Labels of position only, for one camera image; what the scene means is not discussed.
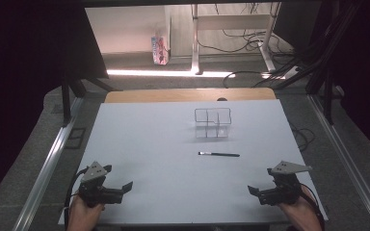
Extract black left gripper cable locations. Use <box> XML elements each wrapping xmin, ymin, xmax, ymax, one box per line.
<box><xmin>63</xmin><ymin>166</ymin><xmax>90</xmax><ymax>231</ymax></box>

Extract black metal stand with cables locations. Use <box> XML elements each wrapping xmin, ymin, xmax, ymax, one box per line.
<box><xmin>271</xmin><ymin>0</ymin><xmax>364</xmax><ymax>126</ymax></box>

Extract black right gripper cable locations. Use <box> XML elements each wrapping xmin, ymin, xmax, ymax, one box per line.
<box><xmin>298</xmin><ymin>182</ymin><xmax>326</xmax><ymax>231</ymax></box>

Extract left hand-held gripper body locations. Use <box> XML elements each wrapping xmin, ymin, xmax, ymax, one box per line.
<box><xmin>76</xmin><ymin>161</ymin><xmax>125</xmax><ymax>209</ymax></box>

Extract colourful printed carton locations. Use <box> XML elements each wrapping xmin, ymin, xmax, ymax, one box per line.
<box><xmin>150</xmin><ymin>35</ymin><xmax>170</xmax><ymax>66</ymax></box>

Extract black looped floor cable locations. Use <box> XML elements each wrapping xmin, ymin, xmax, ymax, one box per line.
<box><xmin>221</xmin><ymin>69</ymin><xmax>271</xmax><ymax>90</ymax></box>

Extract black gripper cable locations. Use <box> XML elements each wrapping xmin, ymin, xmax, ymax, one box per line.
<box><xmin>63</xmin><ymin>166</ymin><xmax>90</xmax><ymax>231</ymax></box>
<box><xmin>298</xmin><ymin>182</ymin><xmax>326</xmax><ymax>231</ymax></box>

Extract person's right hand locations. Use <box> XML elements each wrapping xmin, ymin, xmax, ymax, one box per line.
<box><xmin>277</xmin><ymin>185</ymin><xmax>323</xmax><ymax>231</ymax></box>

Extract black cables under desk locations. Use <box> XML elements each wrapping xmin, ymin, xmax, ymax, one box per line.
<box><xmin>198</xmin><ymin>28</ymin><xmax>273</xmax><ymax>54</ymax></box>

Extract aluminium floor rail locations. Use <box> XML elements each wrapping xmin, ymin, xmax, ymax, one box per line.
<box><xmin>12</xmin><ymin>95</ymin><xmax>85</xmax><ymax>231</ymax></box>
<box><xmin>306</xmin><ymin>93</ymin><xmax>370</xmax><ymax>231</ymax></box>

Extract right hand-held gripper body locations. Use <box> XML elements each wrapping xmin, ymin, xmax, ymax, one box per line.
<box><xmin>257</xmin><ymin>160</ymin><xmax>313</xmax><ymax>207</ymax></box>

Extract clear acrylic organizer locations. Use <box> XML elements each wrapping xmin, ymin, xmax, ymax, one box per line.
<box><xmin>194</xmin><ymin>107</ymin><xmax>232</xmax><ymax>140</ymax></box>

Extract white metal desk frame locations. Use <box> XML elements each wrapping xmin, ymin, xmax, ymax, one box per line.
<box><xmin>190</xmin><ymin>2</ymin><xmax>282</xmax><ymax>76</ymax></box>

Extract white power strip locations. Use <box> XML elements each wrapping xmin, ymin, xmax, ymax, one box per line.
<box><xmin>281</xmin><ymin>64</ymin><xmax>301</xmax><ymax>81</ymax></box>

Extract person's left hand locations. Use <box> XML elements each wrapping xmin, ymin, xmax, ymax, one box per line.
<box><xmin>66</xmin><ymin>193</ymin><xmax>106</xmax><ymax>231</ymax></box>

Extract thin black floor cable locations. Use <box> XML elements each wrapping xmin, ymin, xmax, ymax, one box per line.
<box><xmin>289</xmin><ymin>123</ymin><xmax>316</xmax><ymax>152</ymax></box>

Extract black thin pen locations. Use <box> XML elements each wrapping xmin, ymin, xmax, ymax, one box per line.
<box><xmin>198</xmin><ymin>151</ymin><xmax>241</xmax><ymax>158</ymax></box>

